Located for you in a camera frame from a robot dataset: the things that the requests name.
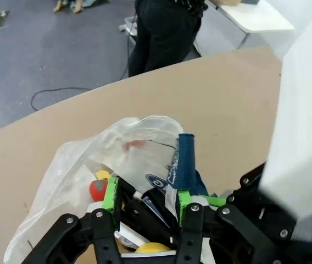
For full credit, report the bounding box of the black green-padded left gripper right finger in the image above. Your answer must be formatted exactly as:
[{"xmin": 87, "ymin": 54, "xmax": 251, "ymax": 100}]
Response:
[{"xmin": 172, "ymin": 190, "xmax": 280, "ymax": 264}]

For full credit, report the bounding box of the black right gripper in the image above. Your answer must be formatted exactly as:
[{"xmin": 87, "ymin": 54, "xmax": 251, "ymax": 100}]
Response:
[{"xmin": 198, "ymin": 162, "xmax": 297, "ymax": 244}]

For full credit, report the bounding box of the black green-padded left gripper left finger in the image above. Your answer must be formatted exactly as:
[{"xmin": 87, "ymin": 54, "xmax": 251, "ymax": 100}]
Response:
[{"xmin": 21, "ymin": 177, "xmax": 124, "ymax": 264}]

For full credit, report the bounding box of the white blue packaged item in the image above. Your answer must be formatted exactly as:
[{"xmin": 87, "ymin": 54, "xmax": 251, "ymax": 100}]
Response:
[{"xmin": 114, "ymin": 222, "xmax": 147, "ymax": 250}]

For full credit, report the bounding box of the red and yellow toy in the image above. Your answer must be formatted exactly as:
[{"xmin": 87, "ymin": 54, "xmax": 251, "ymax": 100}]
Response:
[{"xmin": 89, "ymin": 179, "xmax": 110, "ymax": 204}]

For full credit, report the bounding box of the yellow round item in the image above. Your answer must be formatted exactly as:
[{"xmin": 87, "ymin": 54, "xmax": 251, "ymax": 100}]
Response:
[{"xmin": 134, "ymin": 241, "xmax": 172, "ymax": 254}]

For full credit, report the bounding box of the black tool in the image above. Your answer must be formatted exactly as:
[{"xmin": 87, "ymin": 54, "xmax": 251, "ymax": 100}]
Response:
[{"xmin": 119, "ymin": 180, "xmax": 179, "ymax": 244}]

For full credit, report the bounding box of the clear plastic zip bag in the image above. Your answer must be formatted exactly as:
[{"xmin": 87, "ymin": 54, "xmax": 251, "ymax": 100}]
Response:
[{"xmin": 3, "ymin": 114, "xmax": 214, "ymax": 264}]

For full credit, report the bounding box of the white table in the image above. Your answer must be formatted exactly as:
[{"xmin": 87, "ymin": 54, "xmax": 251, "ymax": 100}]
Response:
[{"xmin": 207, "ymin": 0, "xmax": 296, "ymax": 51}]

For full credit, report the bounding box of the person in striped apron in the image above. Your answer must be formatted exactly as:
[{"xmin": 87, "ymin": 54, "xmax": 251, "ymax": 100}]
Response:
[{"xmin": 127, "ymin": 0, "xmax": 209, "ymax": 78}]

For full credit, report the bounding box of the looped black floor cable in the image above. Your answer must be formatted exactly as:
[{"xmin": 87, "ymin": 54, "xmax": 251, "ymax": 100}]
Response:
[{"xmin": 30, "ymin": 86, "xmax": 93, "ymax": 112}]

